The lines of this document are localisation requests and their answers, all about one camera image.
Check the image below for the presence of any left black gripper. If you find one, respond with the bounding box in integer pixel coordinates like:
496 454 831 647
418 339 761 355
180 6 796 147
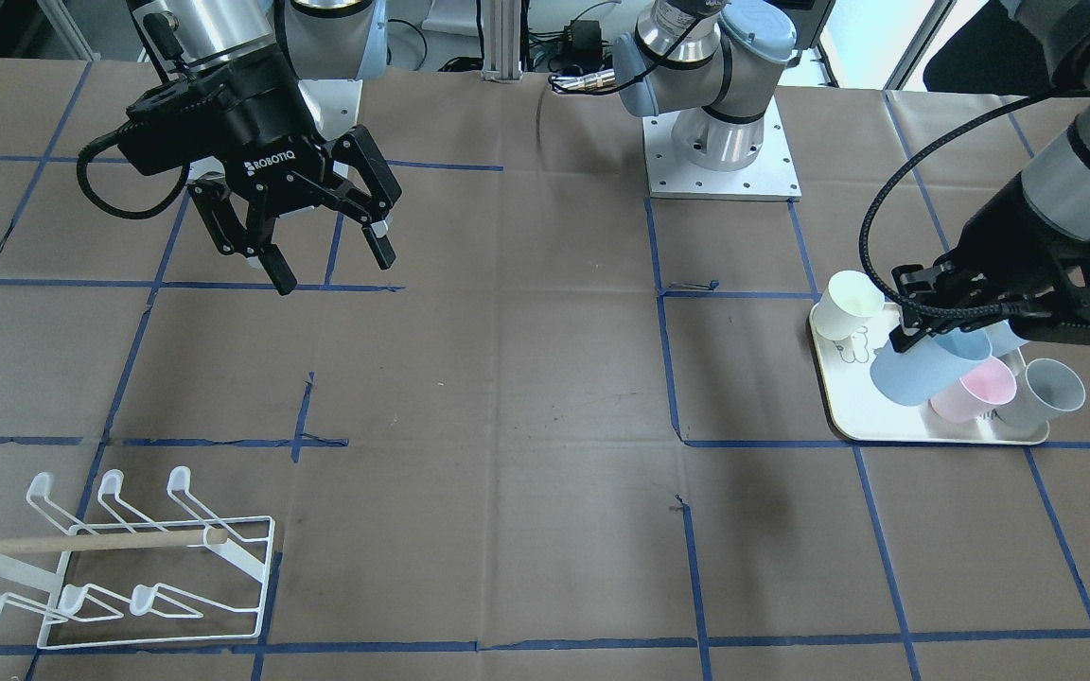
889 178 1090 354

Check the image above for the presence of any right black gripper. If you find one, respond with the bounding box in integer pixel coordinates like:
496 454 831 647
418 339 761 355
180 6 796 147
118 66 402 296

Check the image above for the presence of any light blue plastic cup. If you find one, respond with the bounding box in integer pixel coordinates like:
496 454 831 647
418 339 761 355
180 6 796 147
870 329 992 408

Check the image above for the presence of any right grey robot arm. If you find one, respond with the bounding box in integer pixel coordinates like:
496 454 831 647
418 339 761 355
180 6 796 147
117 1 402 294

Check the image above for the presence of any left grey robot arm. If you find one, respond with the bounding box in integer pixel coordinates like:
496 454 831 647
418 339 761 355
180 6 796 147
570 61 1085 366

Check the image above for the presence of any pale green plastic cup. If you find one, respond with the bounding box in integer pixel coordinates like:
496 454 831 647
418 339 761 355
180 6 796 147
810 271 887 341

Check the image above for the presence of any pink plastic cup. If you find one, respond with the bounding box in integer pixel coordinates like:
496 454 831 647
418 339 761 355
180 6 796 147
929 357 1018 424

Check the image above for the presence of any grey plastic cup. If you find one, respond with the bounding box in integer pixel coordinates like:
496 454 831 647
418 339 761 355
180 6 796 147
996 358 1087 431

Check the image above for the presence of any cream plastic tray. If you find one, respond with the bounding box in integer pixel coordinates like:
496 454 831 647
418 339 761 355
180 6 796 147
806 303 1051 445

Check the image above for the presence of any black braided cable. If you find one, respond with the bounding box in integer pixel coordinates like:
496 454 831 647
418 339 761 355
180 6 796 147
77 132 191 220
861 90 1090 318

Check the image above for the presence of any aluminium frame post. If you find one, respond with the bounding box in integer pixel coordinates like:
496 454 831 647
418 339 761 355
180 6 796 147
477 0 529 83

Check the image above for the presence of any white wire cup rack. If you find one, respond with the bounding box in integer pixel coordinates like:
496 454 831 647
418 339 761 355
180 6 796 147
0 465 276 650

